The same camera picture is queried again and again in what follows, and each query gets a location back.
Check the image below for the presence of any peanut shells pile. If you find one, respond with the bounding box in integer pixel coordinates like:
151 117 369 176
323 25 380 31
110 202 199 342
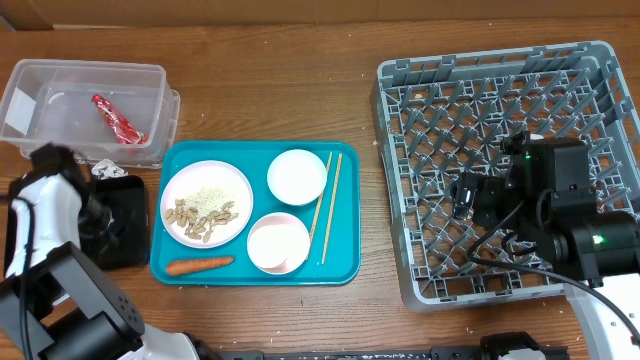
163 199 239 243

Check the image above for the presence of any teal serving tray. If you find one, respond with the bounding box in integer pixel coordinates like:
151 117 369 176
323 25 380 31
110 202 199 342
149 140 361 286

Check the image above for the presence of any orange carrot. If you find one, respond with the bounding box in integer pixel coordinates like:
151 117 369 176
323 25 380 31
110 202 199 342
165 257 235 276

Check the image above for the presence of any black plastic bin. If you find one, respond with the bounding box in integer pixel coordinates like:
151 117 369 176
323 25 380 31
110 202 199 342
82 175 150 270

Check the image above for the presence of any white round plate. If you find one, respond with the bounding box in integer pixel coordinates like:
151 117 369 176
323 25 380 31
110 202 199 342
159 160 254 249

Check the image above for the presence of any white bowl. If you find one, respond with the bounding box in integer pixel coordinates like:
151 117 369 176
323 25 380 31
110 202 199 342
267 149 327 206

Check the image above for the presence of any grey dish rack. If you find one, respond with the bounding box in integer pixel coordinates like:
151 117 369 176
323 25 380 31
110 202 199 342
371 41 639 312

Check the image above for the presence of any clear plastic bin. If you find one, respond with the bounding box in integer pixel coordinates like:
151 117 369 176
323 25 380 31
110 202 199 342
1 59 180 168

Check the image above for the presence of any white tissue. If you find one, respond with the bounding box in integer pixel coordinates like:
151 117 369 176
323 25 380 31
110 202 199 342
91 159 128 180

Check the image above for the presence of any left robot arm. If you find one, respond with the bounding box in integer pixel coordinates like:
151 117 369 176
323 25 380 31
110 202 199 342
1 143 210 359

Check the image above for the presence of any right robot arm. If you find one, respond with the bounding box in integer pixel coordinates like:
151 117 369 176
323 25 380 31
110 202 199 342
451 131 639 359

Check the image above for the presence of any red snack wrapper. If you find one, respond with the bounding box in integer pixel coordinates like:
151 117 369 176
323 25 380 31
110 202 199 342
91 94 148 145

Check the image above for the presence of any rice pile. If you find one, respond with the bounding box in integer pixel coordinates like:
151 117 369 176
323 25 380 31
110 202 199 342
186 187 234 215

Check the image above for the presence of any pink-white bowl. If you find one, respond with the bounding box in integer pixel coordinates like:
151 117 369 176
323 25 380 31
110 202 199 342
247 212 311 275

